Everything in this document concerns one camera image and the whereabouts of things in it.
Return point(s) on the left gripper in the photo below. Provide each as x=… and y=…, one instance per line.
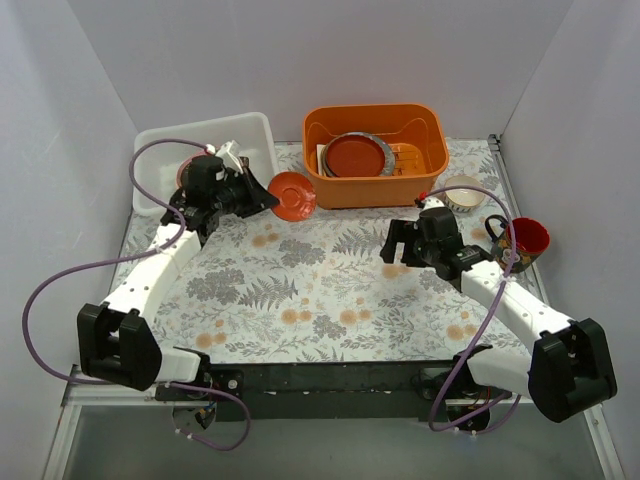
x=248, y=186

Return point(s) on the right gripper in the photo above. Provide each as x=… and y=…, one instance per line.
x=406, y=245

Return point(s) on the small red saucer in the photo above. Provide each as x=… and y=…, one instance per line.
x=296, y=196

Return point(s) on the pink round plate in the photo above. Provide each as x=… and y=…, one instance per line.
x=182, y=168

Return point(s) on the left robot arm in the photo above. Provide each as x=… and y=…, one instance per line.
x=116, y=343

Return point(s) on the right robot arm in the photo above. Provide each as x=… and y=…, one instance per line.
x=568, y=367

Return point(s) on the red plate in orange bin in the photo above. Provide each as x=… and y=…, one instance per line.
x=357, y=154

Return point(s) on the white plastic bin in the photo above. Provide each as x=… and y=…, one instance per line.
x=161, y=151

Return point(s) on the orange plastic bin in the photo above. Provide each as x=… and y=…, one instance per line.
x=414, y=133

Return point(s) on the white patterned bowl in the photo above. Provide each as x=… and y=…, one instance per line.
x=464, y=196

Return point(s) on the floral table mat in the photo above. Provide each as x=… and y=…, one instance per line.
x=264, y=290

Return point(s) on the black skull mug red inside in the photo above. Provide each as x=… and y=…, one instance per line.
x=532, y=240

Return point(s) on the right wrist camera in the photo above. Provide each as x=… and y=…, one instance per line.
x=440, y=230

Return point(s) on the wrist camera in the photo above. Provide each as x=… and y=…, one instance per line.
x=203, y=174
x=440, y=230

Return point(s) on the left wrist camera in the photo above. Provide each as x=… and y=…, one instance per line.
x=203, y=174

